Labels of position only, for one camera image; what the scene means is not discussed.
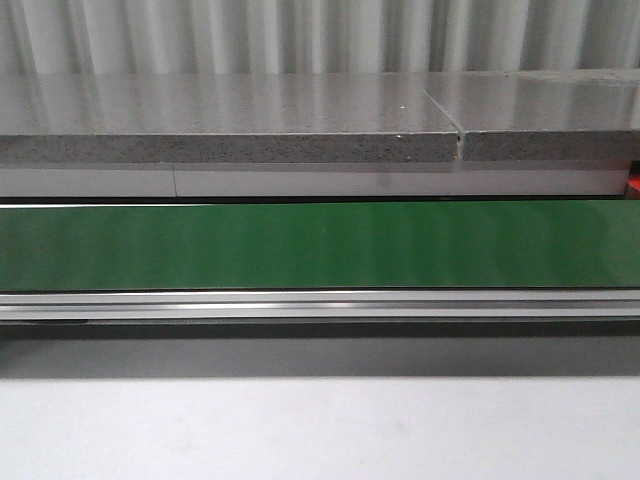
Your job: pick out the grey stone slab left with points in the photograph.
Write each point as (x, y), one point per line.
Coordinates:
(221, 118)

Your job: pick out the grey stone slab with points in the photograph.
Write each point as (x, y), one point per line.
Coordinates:
(542, 116)
(221, 118)

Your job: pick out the green conveyor belt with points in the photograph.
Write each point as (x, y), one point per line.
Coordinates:
(476, 244)

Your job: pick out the grey stone slab right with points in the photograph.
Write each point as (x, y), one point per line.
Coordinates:
(542, 116)

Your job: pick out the white panel under slab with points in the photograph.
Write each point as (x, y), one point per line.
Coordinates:
(297, 180)

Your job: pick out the red object at edge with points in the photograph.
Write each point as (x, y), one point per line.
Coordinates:
(632, 188)

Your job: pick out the grey pleated curtain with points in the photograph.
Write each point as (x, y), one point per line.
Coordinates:
(269, 37)

